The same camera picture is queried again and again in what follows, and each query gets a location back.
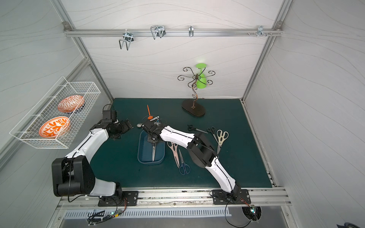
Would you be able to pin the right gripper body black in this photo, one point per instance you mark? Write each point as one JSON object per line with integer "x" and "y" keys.
{"x": 152, "y": 132}

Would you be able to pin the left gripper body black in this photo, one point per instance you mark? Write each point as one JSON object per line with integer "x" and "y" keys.
{"x": 124, "y": 126}

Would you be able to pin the pink handled scissors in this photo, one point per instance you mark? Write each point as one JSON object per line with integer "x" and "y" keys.
{"x": 174, "y": 148}

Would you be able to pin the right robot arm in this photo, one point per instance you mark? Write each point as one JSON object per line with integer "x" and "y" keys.
{"x": 200, "y": 150}

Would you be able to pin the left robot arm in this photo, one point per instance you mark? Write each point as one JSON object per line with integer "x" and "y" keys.
{"x": 72, "y": 175}

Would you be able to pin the blue plastic storage box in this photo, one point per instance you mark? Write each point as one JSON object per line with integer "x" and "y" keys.
{"x": 145, "y": 151}

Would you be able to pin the black scissors top thin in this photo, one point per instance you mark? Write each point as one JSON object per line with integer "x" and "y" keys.
{"x": 191, "y": 128}

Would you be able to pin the black scissors by gripper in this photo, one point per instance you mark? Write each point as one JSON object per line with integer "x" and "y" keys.
{"x": 211, "y": 130}

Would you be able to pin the orange plastic spoon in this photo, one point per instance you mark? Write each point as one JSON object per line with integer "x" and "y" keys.
{"x": 150, "y": 117}

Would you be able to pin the black metal tree stand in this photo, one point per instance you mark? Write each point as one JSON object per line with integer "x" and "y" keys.
{"x": 191, "y": 105}

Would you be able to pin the orange patterned bowl rear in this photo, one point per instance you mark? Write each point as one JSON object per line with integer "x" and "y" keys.
{"x": 72, "y": 104}

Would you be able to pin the orange patterned bowl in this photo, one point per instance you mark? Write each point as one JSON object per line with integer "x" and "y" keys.
{"x": 54, "y": 127}
{"x": 72, "y": 104}

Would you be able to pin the orange patterned bowl front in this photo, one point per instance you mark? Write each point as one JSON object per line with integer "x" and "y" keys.
{"x": 54, "y": 127}

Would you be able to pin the green table mat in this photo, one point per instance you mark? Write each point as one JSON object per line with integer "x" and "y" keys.
{"x": 116, "y": 160}

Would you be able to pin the white vent strip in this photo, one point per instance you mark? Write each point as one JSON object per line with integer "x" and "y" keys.
{"x": 152, "y": 213}

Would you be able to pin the metal double hook left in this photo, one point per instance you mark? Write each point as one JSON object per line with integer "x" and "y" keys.
{"x": 126, "y": 40}

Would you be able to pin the metal double hook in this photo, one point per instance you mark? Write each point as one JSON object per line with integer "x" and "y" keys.
{"x": 157, "y": 31}
{"x": 126, "y": 40}

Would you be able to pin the metal double hook middle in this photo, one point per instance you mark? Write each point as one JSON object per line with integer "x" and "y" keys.
{"x": 157, "y": 31}

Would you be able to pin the metal single hook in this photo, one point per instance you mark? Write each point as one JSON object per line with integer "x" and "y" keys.
{"x": 191, "y": 31}

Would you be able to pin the metal hook right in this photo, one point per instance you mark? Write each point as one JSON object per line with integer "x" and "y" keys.
{"x": 260, "y": 33}

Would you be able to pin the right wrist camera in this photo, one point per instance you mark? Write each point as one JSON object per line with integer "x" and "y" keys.
{"x": 154, "y": 119}

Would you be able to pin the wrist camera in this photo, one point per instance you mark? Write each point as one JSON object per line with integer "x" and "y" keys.
{"x": 154, "y": 119}
{"x": 109, "y": 116}

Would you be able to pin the metal spoon white handle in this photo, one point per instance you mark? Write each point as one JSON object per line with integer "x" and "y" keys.
{"x": 139, "y": 125}

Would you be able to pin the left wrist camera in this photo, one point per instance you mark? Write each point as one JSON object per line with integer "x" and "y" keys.
{"x": 109, "y": 116}

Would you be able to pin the blue handled scissors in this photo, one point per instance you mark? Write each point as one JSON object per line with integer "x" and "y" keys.
{"x": 184, "y": 168}

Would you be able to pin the white wire basket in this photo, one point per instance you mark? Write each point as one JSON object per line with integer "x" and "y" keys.
{"x": 27, "y": 129}

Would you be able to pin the aluminium front rail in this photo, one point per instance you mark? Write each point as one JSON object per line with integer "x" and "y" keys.
{"x": 178, "y": 198}

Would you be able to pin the aluminium rail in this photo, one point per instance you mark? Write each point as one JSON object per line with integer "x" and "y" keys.
{"x": 144, "y": 33}
{"x": 178, "y": 198}

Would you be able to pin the beige handled kitchen scissors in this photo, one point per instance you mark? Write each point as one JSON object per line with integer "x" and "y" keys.
{"x": 221, "y": 137}

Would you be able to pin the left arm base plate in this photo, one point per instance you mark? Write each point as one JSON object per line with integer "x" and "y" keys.
{"x": 117, "y": 198}

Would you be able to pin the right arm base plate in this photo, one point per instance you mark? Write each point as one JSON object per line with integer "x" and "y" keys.
{"x": 222, "y": 198}

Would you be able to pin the aluminium top rail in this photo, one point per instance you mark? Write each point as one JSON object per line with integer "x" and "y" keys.
{"x": 144, "y": 33}

